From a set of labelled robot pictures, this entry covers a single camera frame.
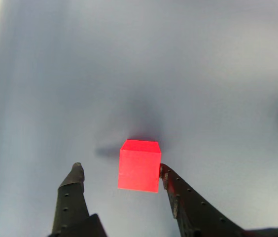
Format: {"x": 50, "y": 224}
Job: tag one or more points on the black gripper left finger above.
{"x": 70, "y": 197}

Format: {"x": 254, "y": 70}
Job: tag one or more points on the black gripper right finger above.
{"x": 198, "y": 214}

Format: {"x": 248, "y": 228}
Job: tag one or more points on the red cube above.
{"x": 139, "y": 170}

